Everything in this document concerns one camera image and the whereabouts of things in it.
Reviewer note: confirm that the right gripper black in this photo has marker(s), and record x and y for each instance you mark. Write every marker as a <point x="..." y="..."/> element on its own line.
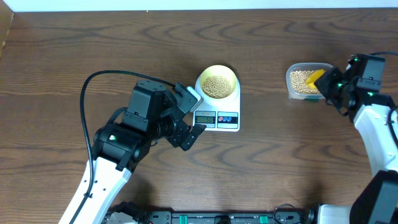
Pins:
<point x="323" y="82"/>

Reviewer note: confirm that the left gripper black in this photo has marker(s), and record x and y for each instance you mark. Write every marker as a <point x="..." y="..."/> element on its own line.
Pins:
<point x="181" y="134"/>

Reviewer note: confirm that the yellow measuring scoop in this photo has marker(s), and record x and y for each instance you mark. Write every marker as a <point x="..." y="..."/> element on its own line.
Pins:
<point x="310" y="81"/>

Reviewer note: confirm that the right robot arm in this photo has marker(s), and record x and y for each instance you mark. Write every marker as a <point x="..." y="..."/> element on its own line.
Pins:
<point x="374" y="116"/>

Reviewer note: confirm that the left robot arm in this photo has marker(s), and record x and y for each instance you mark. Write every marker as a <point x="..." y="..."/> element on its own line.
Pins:
<point x="154" y="112"/>

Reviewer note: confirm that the white digital kitchen scale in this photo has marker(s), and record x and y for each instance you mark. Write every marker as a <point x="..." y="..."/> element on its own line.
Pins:
<point x="218" y="114"/>

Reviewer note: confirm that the soybeans in bowl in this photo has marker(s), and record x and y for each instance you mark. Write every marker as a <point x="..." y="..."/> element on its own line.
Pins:
<point x="217" y="87"/>

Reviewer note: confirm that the pale yellow bowl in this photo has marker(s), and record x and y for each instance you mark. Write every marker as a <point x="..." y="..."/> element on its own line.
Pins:
<point x="219" y="70"/>

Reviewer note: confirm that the clear plastic container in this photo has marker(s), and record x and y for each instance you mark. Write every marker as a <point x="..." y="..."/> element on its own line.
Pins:
<point x="304" y="66"/>

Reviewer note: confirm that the soybeans in container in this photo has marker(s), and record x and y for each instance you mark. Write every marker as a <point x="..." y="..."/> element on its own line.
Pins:
<point x="298" y="78"/>

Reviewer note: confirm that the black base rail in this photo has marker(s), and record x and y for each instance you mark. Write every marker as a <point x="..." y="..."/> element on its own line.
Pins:
<point x="128" y="212"/>

